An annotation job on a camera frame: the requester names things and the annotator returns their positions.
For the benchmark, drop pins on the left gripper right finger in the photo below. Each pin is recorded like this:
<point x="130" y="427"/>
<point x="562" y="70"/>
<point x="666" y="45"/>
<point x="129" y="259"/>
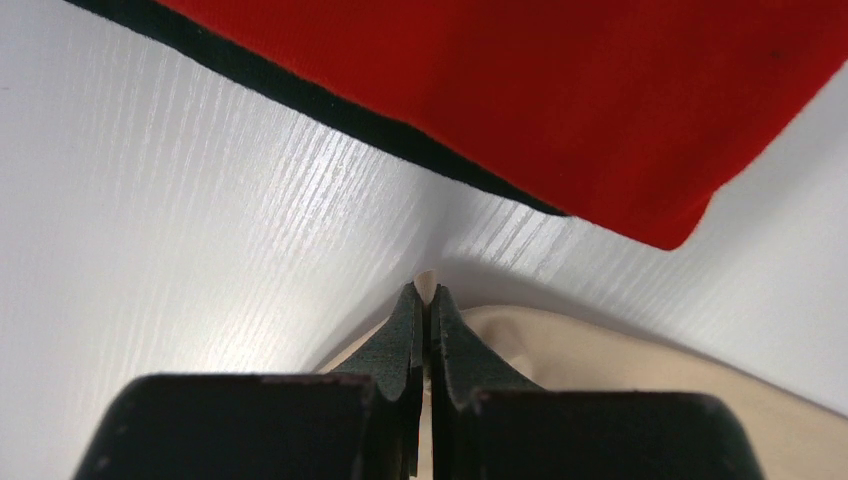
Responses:
<point x="492" y="422"/>

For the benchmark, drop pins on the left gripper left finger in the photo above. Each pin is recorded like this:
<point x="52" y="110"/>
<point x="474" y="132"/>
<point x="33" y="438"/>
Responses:
<point x="360" y="420"/>

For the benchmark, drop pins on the beige t shirt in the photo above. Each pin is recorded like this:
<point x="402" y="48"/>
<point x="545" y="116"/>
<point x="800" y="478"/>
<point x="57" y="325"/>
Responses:
<point x="792" y="438"/>

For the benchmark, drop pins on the folded red t shirt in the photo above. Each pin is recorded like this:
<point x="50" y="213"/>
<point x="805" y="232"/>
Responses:
<point x="628" y="114"/>

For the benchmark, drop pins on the folded black t shirt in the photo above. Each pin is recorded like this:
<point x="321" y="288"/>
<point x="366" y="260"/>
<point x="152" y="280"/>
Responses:
<point x="236" y="63"/>

